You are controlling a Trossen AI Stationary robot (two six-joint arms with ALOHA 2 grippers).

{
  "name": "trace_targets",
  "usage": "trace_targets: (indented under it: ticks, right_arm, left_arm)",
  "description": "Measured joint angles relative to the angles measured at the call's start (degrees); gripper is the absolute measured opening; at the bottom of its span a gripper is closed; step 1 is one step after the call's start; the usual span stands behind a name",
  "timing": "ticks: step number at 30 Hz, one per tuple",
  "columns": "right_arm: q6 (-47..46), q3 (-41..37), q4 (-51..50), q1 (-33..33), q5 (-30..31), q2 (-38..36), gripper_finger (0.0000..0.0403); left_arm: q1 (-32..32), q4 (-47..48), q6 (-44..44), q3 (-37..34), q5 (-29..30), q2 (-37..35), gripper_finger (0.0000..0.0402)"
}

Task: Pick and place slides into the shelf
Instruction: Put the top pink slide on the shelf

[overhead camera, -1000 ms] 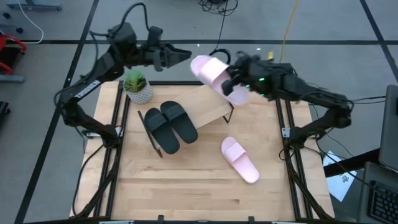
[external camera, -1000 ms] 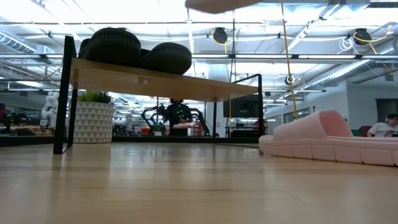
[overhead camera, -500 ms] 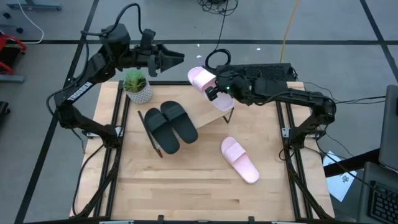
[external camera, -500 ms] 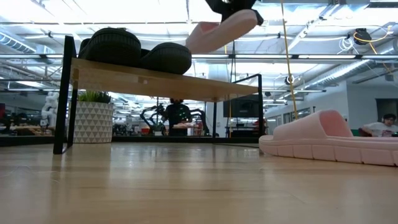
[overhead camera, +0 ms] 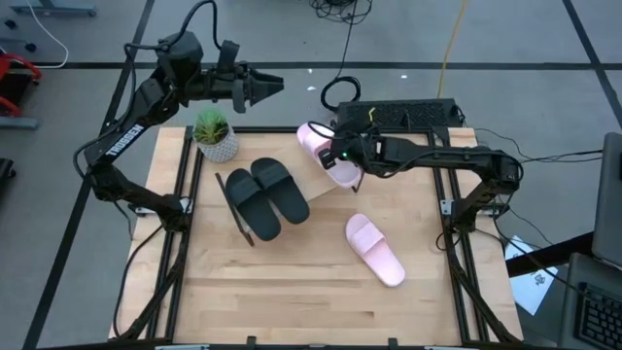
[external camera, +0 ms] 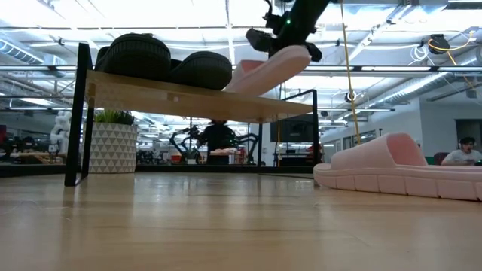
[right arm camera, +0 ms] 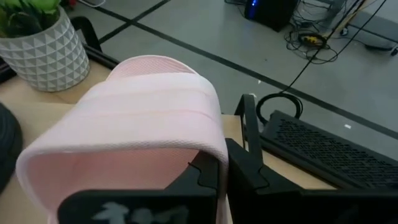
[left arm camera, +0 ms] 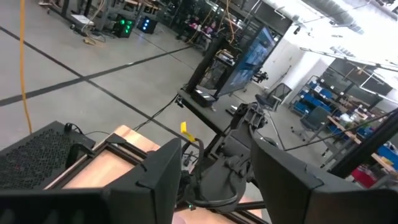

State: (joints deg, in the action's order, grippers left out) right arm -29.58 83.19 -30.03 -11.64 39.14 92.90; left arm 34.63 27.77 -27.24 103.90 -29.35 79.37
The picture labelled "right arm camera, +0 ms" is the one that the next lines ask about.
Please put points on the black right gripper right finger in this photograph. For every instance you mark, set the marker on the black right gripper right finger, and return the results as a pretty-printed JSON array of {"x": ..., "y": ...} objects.
[{"x": 255, "y": 193}]

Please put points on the yellow power strip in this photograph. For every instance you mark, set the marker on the yellow power strip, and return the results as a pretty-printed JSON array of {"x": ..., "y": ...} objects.
[{"x": 311, "y": 40}]

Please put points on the black perforated metal panel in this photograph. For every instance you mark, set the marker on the black perforated metal panel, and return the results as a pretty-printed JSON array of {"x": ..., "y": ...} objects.
[{"x": 335, "y": 152}]

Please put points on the pink slide sandal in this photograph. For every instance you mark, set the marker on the pink slide sandal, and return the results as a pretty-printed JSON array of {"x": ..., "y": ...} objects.
[{"x": 140, "y": 118}]

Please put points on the plant in white patterned pot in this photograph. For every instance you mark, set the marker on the plant in white patterned pot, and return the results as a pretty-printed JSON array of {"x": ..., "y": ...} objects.
[{"x": 46, "y": 59}]

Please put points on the black computer tower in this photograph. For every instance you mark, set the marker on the black computer tower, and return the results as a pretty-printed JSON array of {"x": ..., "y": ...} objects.
[{"x": 270, "y": 12}]

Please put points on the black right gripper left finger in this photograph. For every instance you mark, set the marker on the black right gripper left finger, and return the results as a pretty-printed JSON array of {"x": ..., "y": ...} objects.
[{"x": 186, "y": 202}]

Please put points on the wooden shelf with black frame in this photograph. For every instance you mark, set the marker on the wooden shelf with black frame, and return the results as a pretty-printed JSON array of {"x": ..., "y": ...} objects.
[{"x": 280, "y": 165}]

